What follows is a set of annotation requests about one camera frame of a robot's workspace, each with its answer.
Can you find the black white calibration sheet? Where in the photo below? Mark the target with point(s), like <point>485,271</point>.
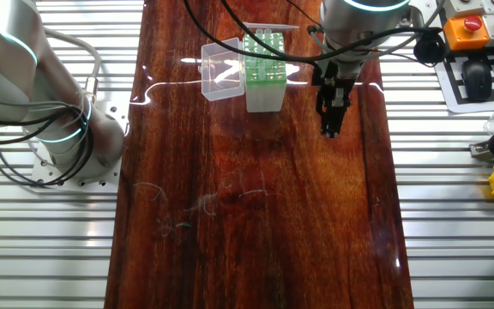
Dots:
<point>457,103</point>

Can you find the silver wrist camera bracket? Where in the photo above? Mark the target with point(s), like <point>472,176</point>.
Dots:
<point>427,8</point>

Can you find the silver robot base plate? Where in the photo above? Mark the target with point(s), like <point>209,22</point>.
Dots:
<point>112,113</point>

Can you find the glossy wood grain board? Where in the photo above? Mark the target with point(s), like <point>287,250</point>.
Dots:
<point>251,214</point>

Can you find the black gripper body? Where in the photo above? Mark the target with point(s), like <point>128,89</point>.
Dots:
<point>335,77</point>

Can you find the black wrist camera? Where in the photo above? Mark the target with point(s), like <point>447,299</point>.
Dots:
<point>429,49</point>

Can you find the black computer mouse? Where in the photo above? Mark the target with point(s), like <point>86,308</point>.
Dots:
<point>477,81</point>

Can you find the racked clear pipette tip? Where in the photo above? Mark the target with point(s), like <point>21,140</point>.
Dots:
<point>259,35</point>
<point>267,35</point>

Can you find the clear hinged box lid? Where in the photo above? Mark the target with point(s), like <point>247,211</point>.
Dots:
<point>223,88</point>

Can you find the orange emergency stop box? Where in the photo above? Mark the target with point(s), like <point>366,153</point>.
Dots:
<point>457,38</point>

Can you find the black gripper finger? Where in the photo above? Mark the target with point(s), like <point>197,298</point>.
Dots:
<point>342,112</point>
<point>330,124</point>

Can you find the translucent tip box green rack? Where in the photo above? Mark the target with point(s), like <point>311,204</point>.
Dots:
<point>266,101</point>

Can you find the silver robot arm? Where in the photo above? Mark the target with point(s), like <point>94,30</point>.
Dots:
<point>2,86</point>

